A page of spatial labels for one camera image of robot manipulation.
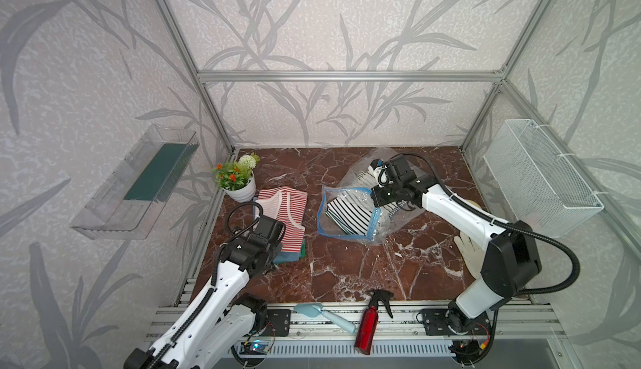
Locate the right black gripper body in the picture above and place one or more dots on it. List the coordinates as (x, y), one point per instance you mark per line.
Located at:
(388, 192)

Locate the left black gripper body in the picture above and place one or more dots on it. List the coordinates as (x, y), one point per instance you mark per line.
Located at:
(272, 251)

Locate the blue garment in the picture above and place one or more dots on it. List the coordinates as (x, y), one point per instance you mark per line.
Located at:
(285, 257)

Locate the red white striped top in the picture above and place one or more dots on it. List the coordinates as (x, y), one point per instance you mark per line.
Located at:
(288, 206)

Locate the clear vacuum bag blue zip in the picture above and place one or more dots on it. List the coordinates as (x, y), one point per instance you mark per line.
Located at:
(418, 162)

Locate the green tank top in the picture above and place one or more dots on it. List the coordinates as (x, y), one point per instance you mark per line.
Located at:
(303, 250)

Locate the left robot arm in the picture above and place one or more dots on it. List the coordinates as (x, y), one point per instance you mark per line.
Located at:
(221, 314)

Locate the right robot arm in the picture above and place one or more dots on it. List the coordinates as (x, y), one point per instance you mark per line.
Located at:
(507, 257)

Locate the black white striped top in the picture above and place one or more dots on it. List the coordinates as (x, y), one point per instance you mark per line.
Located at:
(351, 213)

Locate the yellow smiley sponge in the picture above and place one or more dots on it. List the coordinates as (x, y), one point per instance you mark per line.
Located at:
(472, 203)

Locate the potted plant white pot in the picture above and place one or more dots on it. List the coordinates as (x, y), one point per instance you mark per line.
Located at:
(236, 178)

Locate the light blue brush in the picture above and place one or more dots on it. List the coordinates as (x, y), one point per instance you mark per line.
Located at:
(316, 312)

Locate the white work glove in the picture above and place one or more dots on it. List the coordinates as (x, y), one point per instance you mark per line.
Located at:
(472, 254)

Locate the red spray bottle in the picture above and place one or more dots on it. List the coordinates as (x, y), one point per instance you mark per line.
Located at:
(370, 318)

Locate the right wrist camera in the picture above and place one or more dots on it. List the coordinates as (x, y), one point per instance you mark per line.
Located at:
(378, 170)

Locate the clear plastic wall shelf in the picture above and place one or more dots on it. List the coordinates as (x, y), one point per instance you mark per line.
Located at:
(133, 197)

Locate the white wire basket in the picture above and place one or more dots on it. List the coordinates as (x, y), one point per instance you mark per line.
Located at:
(540, 184)

